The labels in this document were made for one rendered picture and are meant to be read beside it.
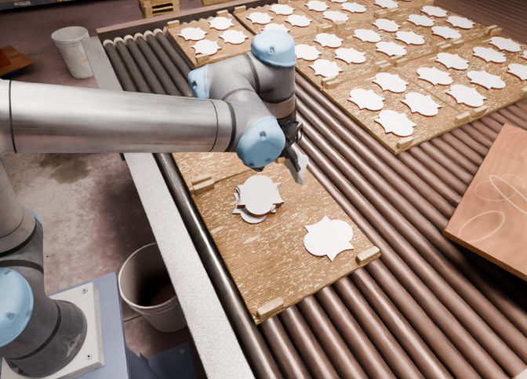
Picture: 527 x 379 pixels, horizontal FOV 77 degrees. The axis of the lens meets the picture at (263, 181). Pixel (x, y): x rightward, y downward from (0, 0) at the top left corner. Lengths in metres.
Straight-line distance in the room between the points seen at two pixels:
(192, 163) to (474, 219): 0.77
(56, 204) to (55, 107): 2.09
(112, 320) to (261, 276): 0.36
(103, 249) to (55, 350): 1.34
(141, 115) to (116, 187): 1.99
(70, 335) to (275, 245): 0.48
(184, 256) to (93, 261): 1.27
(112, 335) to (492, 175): 1.01
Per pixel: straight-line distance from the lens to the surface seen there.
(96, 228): 2.23
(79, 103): 0.41
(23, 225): 0.76
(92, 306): 0.89
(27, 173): 2.80
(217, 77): 0.57
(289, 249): 0.84
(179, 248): 0.89
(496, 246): 0.88
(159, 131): 0.42
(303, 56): 1.56
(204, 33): 1.78
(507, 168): 1.08
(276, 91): 0.62
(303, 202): 0.93
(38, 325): 0.75
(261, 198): 0.88
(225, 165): 1.02
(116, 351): 0.88
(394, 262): 0.90
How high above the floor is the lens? 1.66
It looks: 48 degrees down
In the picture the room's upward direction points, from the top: straight up
